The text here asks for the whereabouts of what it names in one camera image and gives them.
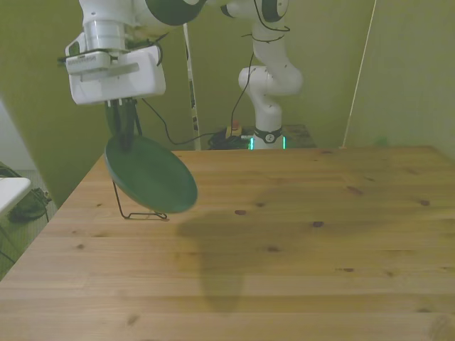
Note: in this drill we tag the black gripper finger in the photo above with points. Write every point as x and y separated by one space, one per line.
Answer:
117 120
127 131

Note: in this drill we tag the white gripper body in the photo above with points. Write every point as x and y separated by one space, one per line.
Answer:
121 81

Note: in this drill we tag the dark green round plate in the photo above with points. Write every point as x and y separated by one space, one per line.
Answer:
156 181

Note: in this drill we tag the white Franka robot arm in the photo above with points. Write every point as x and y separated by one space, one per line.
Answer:
270 113

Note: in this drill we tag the white vertical panel strip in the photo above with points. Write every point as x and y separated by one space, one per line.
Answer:
192 92

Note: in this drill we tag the yellow red emergency stop button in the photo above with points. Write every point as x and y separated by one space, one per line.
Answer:
235 128

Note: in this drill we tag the dark green bag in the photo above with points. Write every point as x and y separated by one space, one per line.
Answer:
30 207

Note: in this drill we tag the white folding table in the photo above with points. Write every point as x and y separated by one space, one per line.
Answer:
12 192

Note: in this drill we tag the brown mottled box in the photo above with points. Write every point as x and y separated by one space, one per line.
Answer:
300 135

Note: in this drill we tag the thin beige slanted rod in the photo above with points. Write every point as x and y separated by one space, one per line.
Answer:
359 74

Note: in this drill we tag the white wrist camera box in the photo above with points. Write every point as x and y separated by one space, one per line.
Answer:
87 62

